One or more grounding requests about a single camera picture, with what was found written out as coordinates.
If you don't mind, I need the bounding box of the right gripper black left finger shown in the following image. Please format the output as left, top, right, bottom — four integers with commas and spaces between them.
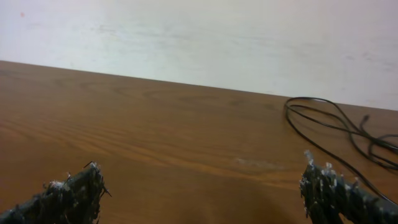
1, 161, 109, 224

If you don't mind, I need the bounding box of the black cable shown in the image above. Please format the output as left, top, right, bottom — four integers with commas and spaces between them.
284, 96, 398, 205

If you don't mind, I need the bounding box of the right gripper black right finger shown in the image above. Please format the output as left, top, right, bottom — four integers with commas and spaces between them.
299, 151, 397, 224

